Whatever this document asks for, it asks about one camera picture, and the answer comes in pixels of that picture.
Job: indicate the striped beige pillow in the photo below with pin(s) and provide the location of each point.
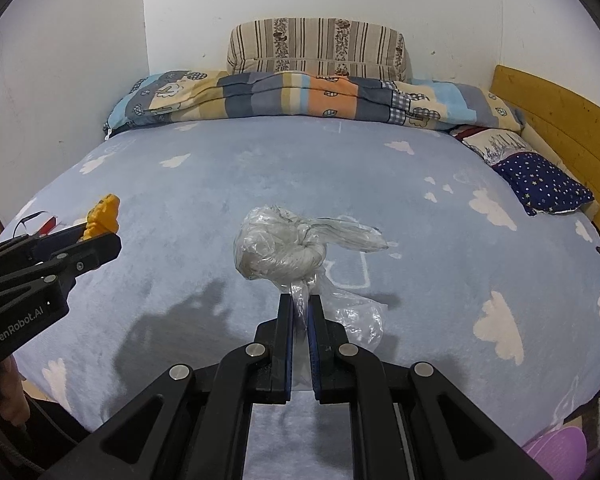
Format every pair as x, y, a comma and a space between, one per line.
319, 46

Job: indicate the person's left hand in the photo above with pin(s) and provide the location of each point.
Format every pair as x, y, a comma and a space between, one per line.
14, 407

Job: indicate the yellow wooden headboard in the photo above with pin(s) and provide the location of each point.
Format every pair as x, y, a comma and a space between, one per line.
569, 123

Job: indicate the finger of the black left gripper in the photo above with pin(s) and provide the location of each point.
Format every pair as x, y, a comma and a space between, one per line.
82, 257
27, 250

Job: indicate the patchwork folded quilt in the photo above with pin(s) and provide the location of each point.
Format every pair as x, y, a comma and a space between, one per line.
188, 96

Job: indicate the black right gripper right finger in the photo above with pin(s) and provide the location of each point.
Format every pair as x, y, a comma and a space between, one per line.
345, 373

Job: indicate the navy star pillow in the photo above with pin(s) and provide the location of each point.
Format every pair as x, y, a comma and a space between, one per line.
539, 185

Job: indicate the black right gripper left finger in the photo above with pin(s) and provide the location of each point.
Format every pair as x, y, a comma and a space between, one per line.
225, 394

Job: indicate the purple slipper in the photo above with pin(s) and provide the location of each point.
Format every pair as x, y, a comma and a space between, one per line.
561, 453

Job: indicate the clear plastic bag with trash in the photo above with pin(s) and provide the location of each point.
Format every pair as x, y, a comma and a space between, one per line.
288, 250

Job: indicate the yellow trash piece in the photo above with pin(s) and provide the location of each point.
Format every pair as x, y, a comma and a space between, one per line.
102, 218

